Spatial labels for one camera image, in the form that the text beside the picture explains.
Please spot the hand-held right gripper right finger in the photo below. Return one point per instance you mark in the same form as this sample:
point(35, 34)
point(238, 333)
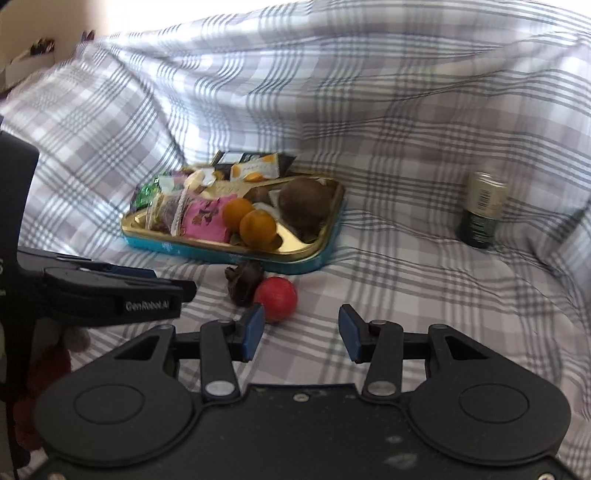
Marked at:
point(349, 333)

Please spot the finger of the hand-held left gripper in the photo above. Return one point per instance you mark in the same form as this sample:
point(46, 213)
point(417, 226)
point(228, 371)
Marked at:
point(115, 300)
point(124, 271)

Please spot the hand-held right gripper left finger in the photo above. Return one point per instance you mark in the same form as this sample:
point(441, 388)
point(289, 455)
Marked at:
point(254, 333)

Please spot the pinkish red round fruit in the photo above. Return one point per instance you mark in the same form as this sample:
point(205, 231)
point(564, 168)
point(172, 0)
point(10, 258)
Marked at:
point(276, 299)

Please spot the dark brown fruit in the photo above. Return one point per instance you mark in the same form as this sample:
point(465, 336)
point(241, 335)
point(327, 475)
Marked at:
point(244, 282)

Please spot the clear nut snack packet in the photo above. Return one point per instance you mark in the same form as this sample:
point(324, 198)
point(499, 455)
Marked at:
point(168, 214)

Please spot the green candy wrapper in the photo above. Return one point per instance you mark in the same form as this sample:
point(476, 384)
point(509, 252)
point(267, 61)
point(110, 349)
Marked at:
point(145, 194)

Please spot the gold and blue tin tray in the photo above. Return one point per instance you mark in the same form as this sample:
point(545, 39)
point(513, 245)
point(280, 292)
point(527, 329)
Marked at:
point(295, 261)

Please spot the pink snack packet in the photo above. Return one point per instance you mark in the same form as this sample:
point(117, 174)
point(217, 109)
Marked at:
point(207, 220)

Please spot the small orange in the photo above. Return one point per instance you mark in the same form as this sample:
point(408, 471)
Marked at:
point(258, 227)
point(236, 211)

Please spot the cream round pastry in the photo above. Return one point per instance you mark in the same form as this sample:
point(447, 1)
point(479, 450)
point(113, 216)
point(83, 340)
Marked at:
point(196, 179)

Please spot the brown round fruit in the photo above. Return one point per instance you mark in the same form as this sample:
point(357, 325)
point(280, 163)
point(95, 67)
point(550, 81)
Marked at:
point(304, 202)

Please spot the cardboard box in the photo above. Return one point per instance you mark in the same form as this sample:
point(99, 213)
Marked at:
point(27, 64)

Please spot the yellow pastry packet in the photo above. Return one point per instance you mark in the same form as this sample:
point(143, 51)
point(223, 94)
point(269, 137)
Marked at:
point(256, 169)

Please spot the black snack packet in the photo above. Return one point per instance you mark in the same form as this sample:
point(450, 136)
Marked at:
point(286, 162)

